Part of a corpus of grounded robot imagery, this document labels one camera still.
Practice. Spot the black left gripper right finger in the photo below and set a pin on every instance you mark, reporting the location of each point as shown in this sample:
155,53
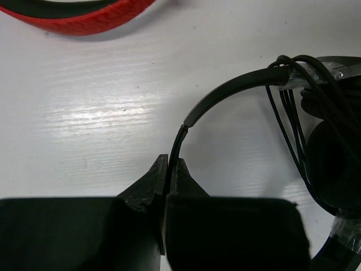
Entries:
183,188

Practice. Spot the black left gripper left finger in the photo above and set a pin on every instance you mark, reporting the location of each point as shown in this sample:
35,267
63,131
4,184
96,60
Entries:
147,195

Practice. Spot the black taped headphones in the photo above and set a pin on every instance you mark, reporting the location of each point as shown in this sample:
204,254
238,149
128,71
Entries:
321,98

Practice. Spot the red and black headphones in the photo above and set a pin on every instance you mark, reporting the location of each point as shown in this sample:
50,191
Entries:
75,18

